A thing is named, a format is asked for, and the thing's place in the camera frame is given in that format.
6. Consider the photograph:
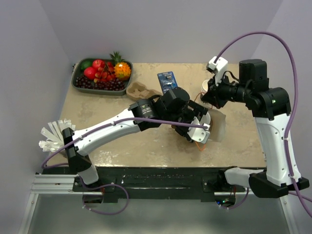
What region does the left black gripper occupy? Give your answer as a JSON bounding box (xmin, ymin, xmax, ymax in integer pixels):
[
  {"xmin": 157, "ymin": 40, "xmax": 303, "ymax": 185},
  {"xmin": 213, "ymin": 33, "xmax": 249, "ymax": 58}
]
[{"xmin": 164, "ymin": 101, "xmax": 208, "ymax": 138}]

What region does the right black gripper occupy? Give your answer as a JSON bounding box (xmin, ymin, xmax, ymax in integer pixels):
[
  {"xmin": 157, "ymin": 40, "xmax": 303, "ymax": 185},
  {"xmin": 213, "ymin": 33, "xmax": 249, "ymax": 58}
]
[{"xmin": 202, "ymin": 72, "xmax": 251, "ymax": 109}]

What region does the black paper coffee cup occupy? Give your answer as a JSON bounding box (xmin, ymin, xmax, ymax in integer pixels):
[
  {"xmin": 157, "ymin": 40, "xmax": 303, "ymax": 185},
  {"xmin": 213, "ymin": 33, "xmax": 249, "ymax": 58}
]
[{"xmin": 209, "ymin": 114, "xmax": 216, "ymax": 132}]

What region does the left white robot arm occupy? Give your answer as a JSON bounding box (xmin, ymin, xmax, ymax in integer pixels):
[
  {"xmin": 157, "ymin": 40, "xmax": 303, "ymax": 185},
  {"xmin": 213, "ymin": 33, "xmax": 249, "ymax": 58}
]
[{"xmin": 62, "ymin": 87, "xmax": 211, "ymax": 191}]

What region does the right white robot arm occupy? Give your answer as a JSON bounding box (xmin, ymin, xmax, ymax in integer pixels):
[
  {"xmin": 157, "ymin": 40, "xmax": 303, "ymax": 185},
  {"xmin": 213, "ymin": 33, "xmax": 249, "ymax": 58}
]
[{"xmin": 201, "ymin": 57, "xmax": 310, "ymax": 198}]

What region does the blue blister pack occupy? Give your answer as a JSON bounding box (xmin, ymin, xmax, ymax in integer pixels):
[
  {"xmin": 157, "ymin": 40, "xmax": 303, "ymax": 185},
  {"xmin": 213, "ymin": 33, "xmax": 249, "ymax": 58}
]
[{"xmin": 157, "ymin": 71, "xmax": 178, "ymax": 94}]

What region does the stack of paper cups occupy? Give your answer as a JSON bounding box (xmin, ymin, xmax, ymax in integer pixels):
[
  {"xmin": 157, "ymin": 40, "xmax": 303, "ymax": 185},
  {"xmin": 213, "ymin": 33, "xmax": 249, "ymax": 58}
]
[{"xmin": 200, "ymin": 79, "xmax": 209, "ymax": 103}]

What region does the bottom pulp cup carrier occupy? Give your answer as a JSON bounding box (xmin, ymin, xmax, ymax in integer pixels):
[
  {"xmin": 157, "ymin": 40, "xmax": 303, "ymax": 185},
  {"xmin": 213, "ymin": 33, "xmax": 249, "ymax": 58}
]
[{"xmin": 126, "ymin": 81, "xmax": 162, "ymax": 101}]

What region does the dark red grape bunch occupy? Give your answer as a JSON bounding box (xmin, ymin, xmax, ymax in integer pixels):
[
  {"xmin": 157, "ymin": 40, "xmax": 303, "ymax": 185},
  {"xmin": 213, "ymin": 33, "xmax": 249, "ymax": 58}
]
[{"xmin": 74, "ymin": 75, "xmax": 125, "ymax": 91}]

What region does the orange pineapple toy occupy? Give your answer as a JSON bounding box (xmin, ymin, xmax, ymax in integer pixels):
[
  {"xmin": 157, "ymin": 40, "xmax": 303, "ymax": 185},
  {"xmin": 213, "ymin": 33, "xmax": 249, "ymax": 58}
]
[{"xmin": 110, "ymin": 51, "xmax": 132, "ymax": 81}]

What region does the red cherries bunch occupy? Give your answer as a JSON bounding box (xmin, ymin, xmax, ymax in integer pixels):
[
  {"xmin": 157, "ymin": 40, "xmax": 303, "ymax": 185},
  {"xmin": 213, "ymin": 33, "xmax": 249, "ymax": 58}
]
[{"xmin": 94, "ymin": 62, "xmax": 116, "ymax": 83}]

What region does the red apple back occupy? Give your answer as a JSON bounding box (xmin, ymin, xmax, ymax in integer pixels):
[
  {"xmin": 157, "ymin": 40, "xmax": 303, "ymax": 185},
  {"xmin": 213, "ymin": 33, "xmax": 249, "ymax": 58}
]
[{"xmin": 92, "ymin": 59, "xmax": 105, "ymax": 71}]

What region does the red apple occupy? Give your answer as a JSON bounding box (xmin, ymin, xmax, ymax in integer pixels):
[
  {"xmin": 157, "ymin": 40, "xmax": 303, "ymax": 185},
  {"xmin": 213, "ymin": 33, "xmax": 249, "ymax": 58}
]
[
  {"xmin": 83, "ymin": 67, "xmax": 98, "ymax": 80},
  {"xmin": 92, "ymin": 59, "xmax": 105, "ymax": 71}
]

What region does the red apple front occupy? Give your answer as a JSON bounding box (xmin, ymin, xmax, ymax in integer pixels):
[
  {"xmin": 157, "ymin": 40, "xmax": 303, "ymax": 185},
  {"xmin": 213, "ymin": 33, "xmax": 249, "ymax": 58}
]
[{"xmin": 83, "ymin": 67, "xmax": 98, "ymax": 80}]

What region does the green apple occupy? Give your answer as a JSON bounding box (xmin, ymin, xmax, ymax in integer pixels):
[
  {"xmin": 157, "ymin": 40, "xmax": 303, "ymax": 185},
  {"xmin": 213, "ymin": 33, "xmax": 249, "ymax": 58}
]
[{"xmin": 80, "ymin": 60, "xmax": 92, "ymax": 71}]

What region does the grey fruit tray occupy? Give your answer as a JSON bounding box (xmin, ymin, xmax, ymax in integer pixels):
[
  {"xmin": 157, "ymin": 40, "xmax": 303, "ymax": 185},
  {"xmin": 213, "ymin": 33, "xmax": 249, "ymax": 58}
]
[{"xmin": 71, "ymin": 58, "xmax": 133, "ymax": 96}]

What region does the grey straw holder cup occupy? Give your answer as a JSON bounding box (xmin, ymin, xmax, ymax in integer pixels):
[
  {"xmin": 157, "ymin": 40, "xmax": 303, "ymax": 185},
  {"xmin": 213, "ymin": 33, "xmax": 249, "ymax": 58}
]
[{"xmin": 60, "ymin": 150, "xmax": 67, "ymax": 158}]

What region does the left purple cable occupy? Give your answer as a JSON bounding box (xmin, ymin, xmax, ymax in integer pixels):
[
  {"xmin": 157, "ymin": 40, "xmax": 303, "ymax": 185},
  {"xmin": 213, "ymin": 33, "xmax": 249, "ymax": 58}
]
[{"xmin": 40, "ymin": 117, "xmax": 208, "ymax": 215}]

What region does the purple cable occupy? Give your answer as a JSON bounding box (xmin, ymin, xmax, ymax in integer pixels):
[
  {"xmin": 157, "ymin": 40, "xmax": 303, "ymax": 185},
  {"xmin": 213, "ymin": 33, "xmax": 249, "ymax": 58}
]
[
  {"xmin": 215, "ymin": 31, "xmax": 312, "ymax": 210},
  {"xmin": 40, "ymin": 117, "xmax": 208, "ymax": 215}
]

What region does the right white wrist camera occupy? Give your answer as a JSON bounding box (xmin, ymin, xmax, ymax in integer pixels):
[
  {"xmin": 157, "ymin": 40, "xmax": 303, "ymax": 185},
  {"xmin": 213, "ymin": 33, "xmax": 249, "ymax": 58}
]
[{"xmin": 206, "ymin": 56, "xmax": 228, "ymax": 86}]

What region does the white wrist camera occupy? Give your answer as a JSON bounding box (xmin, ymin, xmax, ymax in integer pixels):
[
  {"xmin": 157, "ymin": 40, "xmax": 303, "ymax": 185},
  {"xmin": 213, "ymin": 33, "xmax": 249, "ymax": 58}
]
[
  {"xmin": 206, "ymin": 56, "xmax": 228, "ymax": 86},
  {"xmin": 188, "ymin": 113, "xmax": 211, "ymax": 144}
]

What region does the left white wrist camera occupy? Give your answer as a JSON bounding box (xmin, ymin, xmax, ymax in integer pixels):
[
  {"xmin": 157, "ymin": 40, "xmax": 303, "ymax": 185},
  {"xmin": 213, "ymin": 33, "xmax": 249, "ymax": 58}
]
[{"xmin": 188, "ymin": 113, "xmax": 211, "ymax": 144}]

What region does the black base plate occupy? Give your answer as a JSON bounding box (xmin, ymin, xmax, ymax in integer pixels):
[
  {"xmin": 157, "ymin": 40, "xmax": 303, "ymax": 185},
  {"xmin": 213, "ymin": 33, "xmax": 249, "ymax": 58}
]
[{"xmin": 72, "ymin": 167, "xmax": 245, "ymax": 204}]

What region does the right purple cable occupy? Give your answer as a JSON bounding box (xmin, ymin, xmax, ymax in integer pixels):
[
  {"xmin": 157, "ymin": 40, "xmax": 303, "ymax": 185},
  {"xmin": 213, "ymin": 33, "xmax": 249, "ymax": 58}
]
[{"xmin": 215, "ymin": 31, "xmax": 312, "ymax": 210}]

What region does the aluminium frame rail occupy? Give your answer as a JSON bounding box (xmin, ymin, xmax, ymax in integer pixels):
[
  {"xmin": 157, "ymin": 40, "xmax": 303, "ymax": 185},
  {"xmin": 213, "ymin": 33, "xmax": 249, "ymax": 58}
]
[{"xmin": 19, "ymin": 175, "xmax": 299, "ymax": 234}]

